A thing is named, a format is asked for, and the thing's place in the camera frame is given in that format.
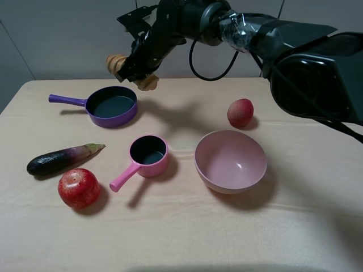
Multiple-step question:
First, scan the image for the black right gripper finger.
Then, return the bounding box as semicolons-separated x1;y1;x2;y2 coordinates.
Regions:
115;63;133;82
127;67;155;82

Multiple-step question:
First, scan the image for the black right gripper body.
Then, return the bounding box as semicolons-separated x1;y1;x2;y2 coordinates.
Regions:
117;1;204;71

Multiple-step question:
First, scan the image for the sliced bread loaf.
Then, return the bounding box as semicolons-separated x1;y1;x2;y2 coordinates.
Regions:
106;54;159;91

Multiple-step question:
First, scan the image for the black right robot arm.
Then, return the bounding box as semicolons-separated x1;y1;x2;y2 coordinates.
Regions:
110;1;362;125

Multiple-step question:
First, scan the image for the purple frying pan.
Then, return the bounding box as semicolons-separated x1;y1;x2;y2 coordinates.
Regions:
48;86;138;128

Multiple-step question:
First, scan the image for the small pink saucepan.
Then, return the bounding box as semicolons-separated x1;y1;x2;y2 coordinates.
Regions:
109;135;168;192

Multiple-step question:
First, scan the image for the pink peach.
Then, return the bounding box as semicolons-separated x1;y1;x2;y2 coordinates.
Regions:
227;99;254;128

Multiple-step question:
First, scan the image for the purple eggplant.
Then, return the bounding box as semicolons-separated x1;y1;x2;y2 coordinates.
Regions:
27;143;106;176

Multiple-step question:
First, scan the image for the red apple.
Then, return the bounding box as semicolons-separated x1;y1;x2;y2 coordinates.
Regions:
58;168;100;210

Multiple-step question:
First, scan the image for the pink bowl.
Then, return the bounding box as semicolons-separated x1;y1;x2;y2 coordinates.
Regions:
194;130;267;194

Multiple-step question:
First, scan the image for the black cable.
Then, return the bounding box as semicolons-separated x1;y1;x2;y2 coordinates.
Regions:
189;16;239;81

